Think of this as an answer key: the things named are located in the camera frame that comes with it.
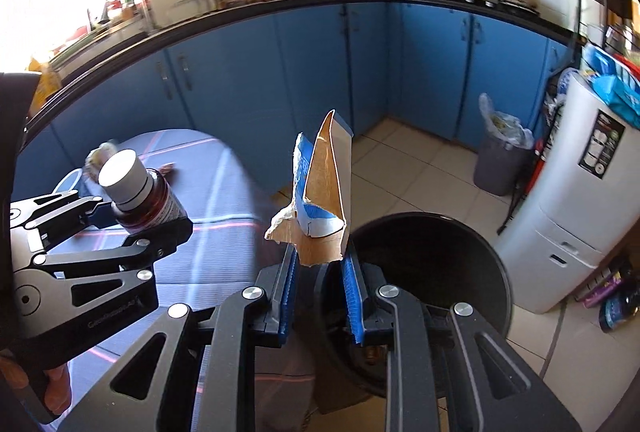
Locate black gas stove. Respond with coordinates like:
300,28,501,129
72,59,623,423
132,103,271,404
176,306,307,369
425,0,543,16

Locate crumpled white yellow packet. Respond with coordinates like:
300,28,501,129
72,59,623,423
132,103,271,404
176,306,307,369
82,141,121,175

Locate purple bottle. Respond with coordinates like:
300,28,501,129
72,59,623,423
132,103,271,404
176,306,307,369
582,269,626,308

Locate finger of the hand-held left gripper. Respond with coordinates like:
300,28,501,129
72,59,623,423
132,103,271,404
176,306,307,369
31,217,194,309
10,191,118,248

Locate yellow detergent bottle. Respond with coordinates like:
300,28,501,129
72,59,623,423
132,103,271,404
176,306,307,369
30,57,63,113

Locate white countertop appliance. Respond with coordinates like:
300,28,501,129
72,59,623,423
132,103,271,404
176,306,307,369
150,0,211,28

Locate blue base cabinets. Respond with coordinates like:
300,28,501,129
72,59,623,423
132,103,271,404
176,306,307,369
15,0,583,193

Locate black kitchen countertop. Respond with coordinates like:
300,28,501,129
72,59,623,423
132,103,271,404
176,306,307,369
25,0,586,133

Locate person's left hand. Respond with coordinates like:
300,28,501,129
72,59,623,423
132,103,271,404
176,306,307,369
42,361,73,417

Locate red black folded frame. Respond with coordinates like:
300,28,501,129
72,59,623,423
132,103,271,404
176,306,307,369
497,137,551,235

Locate dark blue tissue pack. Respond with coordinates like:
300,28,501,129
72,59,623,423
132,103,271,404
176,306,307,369
582,47,626,78

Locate torn blue cardboard box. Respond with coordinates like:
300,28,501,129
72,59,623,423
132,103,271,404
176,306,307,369
264,109,353,268

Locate clear plastic bin bag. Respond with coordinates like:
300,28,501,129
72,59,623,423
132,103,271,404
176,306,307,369
478,93,535,150

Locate brown medicine bottle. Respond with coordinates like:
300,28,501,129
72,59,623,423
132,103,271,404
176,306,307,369
98,149,188,233

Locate black round trash bin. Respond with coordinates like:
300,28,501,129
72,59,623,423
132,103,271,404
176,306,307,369
312,212,513,400

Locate cyan tissue pack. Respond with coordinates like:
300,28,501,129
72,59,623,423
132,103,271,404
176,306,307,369
592,75,640,129

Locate dark blue bottle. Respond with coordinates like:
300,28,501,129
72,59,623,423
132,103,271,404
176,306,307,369
600,285,640,333

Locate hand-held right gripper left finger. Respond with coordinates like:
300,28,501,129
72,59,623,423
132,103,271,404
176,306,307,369
64,242,301,432

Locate grey waste basket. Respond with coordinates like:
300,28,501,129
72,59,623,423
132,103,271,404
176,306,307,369
473,132,533,197

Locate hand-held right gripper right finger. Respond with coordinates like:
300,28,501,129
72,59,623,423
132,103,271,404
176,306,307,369
340,245,583,432

